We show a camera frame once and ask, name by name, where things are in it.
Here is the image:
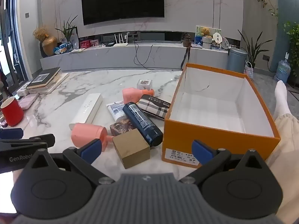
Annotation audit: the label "brown patterned box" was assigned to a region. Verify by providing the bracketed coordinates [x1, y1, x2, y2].
[110, 119, 136, 136]

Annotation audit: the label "blue water jug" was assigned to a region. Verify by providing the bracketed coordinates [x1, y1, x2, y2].
[275, 59, 291, 83]

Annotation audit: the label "gold box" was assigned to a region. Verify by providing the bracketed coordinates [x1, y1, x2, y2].
[112, 129, 150, 169]

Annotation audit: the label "grey-blue trash can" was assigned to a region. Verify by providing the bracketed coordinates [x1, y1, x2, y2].
[227, 47, 248, 73]

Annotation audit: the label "brown bag with strap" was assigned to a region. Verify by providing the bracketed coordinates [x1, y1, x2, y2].
[180, 33, 192, 70]

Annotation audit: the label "picture card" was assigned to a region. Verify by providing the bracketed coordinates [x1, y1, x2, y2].
[195, 26, 222, 46]

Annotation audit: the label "white tube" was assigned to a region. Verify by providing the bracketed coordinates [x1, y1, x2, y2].
[106, 101, 128, 123]

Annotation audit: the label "white router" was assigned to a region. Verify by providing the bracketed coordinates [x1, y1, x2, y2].
[113, 34, 128, 47]

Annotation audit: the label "orange cardboard box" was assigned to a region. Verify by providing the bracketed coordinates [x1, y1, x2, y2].
[162, 63, 281, 168]

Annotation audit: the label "dried yellow flowers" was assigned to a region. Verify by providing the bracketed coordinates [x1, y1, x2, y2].
[33, 27, 49, 42]

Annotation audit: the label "dark blue bottle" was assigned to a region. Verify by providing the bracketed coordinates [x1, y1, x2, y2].
[122, 102, 163, 147]

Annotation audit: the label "gold vase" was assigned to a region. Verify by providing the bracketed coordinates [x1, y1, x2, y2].
[41, 36, 58, 57]

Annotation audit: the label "tall potted plant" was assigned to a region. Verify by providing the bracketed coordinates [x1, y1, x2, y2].
[238, 29, 274, 69]

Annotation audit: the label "woven basket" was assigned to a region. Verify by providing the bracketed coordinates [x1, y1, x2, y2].
[244, 62, 254, 79]

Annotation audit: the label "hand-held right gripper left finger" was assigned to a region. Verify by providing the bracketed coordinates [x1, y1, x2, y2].
[24, 139, 114, 185]

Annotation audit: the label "light book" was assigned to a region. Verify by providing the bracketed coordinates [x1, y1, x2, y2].
[38, 72, 69, 94]

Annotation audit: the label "pink bottle with orange cap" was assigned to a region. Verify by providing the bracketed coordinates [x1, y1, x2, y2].
[122, 87, 155, 103]

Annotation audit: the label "small clear box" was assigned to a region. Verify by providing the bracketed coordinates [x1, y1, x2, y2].
[137, 79, 153, 91]

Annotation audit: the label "beige pants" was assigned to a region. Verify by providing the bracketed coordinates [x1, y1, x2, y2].
[266, 113, 299, 224]

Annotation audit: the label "grey marble television cabinet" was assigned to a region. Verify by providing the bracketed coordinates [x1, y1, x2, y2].
[40, 42, 230, 71]

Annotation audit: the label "white sock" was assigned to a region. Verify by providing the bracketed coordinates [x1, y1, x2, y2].
[274, 80, 291, 119]

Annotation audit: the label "red mug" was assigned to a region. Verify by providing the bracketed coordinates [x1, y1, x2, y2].
[0, 97, 24, 127]

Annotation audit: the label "black cable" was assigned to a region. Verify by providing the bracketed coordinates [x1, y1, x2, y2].
[134, 41, 164, 70]

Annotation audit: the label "bushy green plant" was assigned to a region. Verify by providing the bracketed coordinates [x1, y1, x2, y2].
[284, 21, 299, 84]

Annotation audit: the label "pink case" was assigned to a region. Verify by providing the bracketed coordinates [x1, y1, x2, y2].
[19, 93, 40, 110]

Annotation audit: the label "plaid pouch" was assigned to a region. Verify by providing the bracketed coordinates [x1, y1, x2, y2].
[137, 94, 172, 120]

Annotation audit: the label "long white box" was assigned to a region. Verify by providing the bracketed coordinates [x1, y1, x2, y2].
[76, 93, 103, 125]

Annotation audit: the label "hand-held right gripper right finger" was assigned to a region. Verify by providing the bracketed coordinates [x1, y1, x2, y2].
[179, 139, 268, 185]

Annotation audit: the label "green leafy plant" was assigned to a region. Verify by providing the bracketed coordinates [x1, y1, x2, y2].
[55, 15, 78, 52]

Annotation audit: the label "black sliding door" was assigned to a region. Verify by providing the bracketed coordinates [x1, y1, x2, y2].
[0, 0, 32, 85]

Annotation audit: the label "blue snack bag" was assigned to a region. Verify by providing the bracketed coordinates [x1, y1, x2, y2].
[54, 43, 70, 54]

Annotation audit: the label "pink cup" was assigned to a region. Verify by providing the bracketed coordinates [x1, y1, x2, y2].
[69, 122, 114, 153]

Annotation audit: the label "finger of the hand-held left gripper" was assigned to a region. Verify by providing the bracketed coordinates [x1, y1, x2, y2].
[0, 128, 24, 140]
[0, 134, 56, 155]

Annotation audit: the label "dark book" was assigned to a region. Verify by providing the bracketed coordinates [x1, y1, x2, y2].
[26, 67, 61, 89]

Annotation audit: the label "clear water bottle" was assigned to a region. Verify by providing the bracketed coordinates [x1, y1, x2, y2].
[70, 33, 79, 50]

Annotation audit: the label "black television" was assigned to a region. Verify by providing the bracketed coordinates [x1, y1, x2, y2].
[81, 0, 165, 26]

